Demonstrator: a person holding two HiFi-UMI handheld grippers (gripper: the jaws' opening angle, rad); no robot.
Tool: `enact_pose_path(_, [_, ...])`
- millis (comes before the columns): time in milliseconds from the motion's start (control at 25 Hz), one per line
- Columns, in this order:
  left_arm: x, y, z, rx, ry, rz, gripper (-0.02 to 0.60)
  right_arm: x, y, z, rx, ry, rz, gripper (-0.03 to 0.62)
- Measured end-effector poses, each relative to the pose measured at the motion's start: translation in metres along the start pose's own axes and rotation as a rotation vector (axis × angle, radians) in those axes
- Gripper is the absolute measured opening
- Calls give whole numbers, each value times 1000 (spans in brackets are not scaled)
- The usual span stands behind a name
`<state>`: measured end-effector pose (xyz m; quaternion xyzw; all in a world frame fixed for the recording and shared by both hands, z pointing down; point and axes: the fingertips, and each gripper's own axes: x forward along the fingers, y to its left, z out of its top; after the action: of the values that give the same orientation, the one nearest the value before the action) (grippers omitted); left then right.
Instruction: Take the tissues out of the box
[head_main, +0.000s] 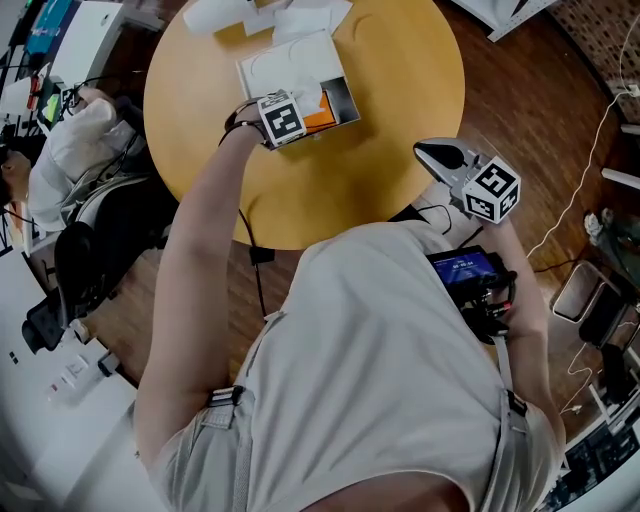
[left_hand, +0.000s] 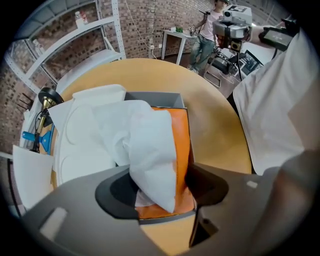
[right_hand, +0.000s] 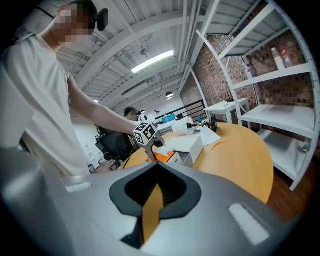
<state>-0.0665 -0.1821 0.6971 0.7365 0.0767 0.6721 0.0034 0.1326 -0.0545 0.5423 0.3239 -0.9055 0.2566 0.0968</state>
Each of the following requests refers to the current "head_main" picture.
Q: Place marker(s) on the person's grey shirt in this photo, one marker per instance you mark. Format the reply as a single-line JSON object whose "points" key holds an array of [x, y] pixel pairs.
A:
{"points": [[365, 375]]}

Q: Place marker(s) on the person's left forearm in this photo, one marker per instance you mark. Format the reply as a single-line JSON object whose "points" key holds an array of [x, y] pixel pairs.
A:
{"points": [[210, 190]]}

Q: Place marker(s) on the white cabinet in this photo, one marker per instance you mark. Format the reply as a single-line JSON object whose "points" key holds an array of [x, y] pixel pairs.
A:
{"points": [[85, 40]]}

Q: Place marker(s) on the person's right forearm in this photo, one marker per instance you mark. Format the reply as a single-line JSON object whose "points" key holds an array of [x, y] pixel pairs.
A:
{"points": [[522, 280]]}

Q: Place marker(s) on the pile of white tissues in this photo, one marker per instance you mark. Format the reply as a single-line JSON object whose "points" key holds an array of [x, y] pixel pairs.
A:
{"points": [[300, 17]]}

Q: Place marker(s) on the white shelf unit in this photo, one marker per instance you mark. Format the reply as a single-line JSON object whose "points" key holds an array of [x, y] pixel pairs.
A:
{"points": [[505, 15]]}

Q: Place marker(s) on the black office chair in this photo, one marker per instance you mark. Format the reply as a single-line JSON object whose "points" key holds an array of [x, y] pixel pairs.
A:
{"points": [[90, 260]]}

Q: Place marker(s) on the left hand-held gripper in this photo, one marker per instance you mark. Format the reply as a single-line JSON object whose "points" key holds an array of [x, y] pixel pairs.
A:
{"points": [[282, 121]]}

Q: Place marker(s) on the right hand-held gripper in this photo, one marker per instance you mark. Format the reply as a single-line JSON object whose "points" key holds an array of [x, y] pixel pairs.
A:
{"points": [[492, 192]]}

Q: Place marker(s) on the black metal-frame chair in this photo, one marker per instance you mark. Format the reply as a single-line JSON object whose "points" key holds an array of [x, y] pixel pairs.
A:
{"points": [[595, 300]]}

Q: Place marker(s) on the black chest-mounted screen device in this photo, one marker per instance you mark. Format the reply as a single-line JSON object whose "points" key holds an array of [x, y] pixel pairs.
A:
{"points": [[465, 267]]}

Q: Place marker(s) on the white desk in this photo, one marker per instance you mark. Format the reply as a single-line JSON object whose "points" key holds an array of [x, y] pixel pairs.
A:
{"points": [[45, 425]]}

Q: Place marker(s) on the white orange tissue box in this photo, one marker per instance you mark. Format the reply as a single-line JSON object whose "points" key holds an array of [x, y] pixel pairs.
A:
{"points": [[295, 62]]}

